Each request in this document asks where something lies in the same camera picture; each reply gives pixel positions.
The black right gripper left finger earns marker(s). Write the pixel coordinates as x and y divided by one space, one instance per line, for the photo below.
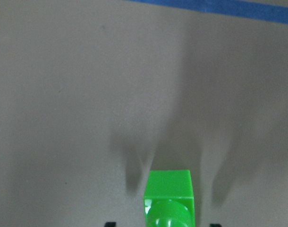
110 224

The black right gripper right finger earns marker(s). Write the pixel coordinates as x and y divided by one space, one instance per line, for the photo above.
215 225

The green block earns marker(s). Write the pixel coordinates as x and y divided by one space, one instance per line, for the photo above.
169 199

